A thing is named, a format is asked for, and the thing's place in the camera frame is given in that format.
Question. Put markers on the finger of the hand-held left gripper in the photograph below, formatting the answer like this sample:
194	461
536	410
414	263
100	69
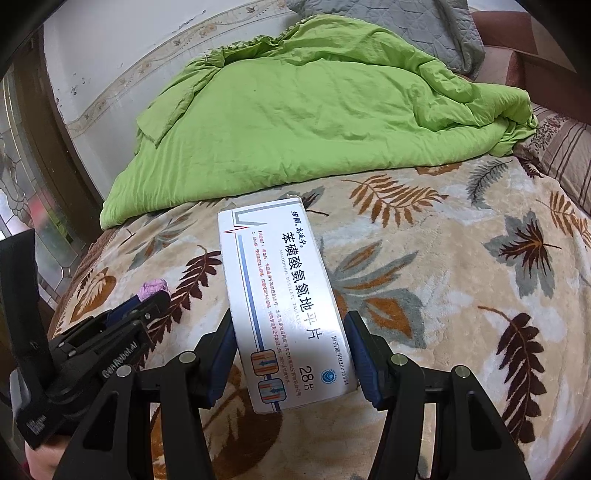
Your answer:
106	317
152	309

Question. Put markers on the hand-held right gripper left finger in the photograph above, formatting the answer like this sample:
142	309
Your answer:
225	353

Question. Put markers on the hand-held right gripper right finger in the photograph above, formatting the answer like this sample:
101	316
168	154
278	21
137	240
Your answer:
364	360

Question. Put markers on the purple plastic bag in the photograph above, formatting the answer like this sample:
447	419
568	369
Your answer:
154	287

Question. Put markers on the large white medicine box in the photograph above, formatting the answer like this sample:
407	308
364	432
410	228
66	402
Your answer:
277	286

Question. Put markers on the leaf printed blanket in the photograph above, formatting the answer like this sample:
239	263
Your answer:
461	286

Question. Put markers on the wooden door with patterned glass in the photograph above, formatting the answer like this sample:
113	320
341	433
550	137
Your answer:
27	175

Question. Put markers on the green quilt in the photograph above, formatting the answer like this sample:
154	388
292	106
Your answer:
300	115

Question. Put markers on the brown striped pillow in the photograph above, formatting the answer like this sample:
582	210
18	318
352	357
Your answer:
563	152

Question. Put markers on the grey quilted pillow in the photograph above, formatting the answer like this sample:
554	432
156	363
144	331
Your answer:
415	27

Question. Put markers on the brown headboard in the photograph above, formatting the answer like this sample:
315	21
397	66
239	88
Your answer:
540	60

